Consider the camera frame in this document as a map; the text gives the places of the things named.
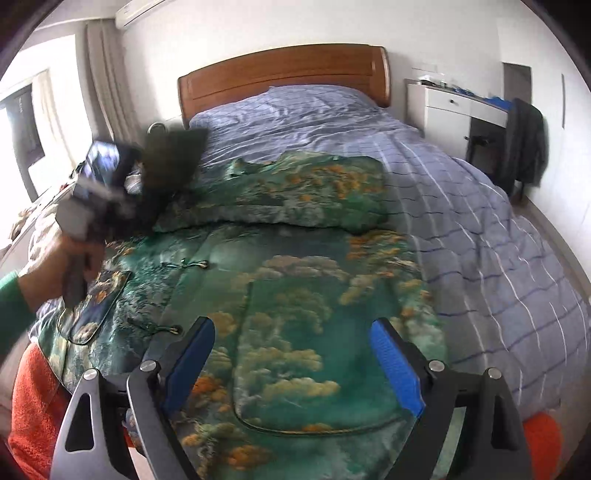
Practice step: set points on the white desk with drawers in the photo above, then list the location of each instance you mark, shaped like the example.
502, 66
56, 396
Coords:
449, 120

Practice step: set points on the blue checked duvet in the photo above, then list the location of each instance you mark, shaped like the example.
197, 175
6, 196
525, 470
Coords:
497, 288

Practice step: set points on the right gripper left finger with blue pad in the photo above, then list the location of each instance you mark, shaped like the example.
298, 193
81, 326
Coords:
91, 443

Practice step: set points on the green sleeved left forearm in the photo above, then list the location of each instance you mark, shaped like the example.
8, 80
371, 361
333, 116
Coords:
15, 315

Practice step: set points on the black chair with jacket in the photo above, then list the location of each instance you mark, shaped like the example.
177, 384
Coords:
525, 155

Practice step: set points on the brown wooden headboard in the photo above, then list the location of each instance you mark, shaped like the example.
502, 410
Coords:
359, 66

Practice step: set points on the white wall air conditioner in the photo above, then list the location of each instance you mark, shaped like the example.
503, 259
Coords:
136, 10

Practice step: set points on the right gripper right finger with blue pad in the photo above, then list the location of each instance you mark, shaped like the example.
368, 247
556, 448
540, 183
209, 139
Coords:
492, 443

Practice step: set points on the orange fuzzy cloth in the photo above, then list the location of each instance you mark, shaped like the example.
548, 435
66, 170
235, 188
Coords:
39, 403

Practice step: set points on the white round fan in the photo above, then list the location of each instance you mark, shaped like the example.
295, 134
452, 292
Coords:
157, 128

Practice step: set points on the person's left hand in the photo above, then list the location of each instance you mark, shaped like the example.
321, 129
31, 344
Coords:
45, 280

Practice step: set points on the green landscape print silk jacket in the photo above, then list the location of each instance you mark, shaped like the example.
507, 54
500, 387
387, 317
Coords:
291, 263

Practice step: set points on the beige curtain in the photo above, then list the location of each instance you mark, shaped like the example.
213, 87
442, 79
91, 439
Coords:
109, 81

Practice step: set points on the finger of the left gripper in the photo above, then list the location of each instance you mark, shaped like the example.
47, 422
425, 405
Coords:
170, 159

